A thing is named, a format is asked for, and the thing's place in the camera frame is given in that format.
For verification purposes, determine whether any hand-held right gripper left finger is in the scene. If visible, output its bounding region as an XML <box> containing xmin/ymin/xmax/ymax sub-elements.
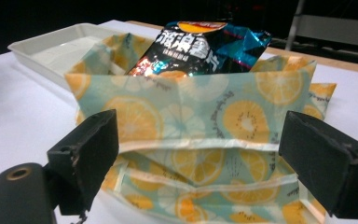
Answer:
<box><xmin>47</xmin><ymin>108</ymin><xmax>120</xmax><ymax>217</ymax></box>

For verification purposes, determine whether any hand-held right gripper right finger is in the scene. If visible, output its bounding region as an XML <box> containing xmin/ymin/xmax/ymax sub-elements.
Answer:
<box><xmin>278</xmin><ymin>110</ymin><xmax>358</xmax><ymax>220</ymax></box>

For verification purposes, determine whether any orange slice print bag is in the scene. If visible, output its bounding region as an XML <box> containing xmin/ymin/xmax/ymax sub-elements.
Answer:
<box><xmin>64</xmin><ymin>32</ymin><xmax>337</xmax><ymax>224</ymax></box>

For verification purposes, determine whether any black chip packet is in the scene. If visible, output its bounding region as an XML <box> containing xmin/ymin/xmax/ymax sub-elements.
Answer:
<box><xmin>127</xmin><ymin>21</ymin><xmax>273</xmax><ymax>78</ymax></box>

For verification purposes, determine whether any white plastic tray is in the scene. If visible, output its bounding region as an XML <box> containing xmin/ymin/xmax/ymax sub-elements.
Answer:
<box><xmin>7</xmin><ymin>22</ymin><xmax>126</xmax><ymax>91</ymax></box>

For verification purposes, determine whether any grey metal stand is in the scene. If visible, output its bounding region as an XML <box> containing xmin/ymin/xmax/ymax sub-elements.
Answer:
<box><xmin>284</xmin><ymin>0</ymin><xmax>358</xmax><ymax>52</ymax></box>

